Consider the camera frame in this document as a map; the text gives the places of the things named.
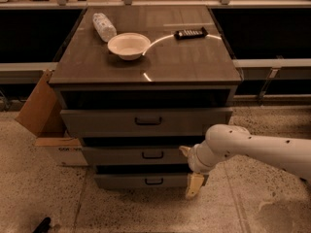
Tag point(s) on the grey drawer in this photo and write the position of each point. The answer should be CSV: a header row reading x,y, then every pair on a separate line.
x,y
137,156
143,122
134,181

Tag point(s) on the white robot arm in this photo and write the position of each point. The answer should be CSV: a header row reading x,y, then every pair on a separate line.
x,y
223,141

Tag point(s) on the white paper bowl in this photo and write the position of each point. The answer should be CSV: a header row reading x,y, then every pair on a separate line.
x,y
129,46

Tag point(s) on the black object on floor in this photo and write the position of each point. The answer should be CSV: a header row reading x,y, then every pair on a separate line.
x,y
44,226

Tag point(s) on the clear plastic water bottle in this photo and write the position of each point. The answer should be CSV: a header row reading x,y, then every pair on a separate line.
x,y
104,27

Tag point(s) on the grey drawer cabinet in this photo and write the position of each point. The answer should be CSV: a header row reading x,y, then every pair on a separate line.
x,y
172,74

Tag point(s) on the cardboard box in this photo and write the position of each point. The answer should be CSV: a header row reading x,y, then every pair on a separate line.
x,y
40,115

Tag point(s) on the grey top drawer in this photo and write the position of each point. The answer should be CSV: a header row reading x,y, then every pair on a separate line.
x,y
143,122

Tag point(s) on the grey bottom drawer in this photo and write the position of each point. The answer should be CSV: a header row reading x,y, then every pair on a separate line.
x,y
134,181

